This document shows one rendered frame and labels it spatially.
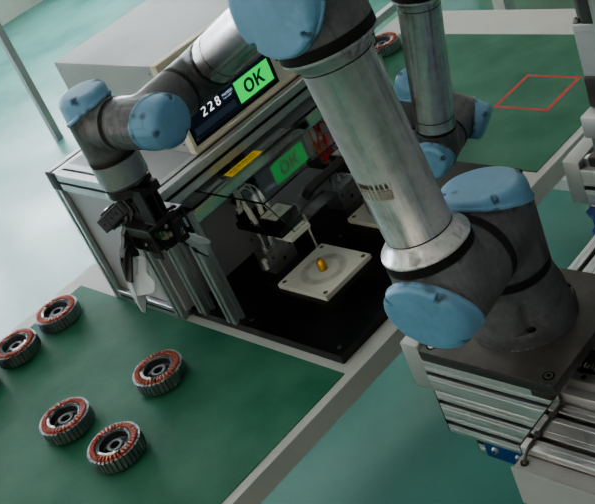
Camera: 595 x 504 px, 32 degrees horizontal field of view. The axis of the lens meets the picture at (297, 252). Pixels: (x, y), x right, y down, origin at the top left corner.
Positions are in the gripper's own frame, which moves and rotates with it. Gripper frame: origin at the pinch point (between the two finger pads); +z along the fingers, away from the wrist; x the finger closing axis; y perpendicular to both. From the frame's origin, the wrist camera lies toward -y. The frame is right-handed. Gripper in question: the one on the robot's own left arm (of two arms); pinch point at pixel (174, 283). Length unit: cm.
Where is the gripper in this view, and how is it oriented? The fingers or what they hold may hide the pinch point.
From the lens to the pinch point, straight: 165.4
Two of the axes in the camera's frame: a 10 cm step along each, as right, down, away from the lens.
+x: 6.3, -6.0, 5.0
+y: 6.9, 1.4, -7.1
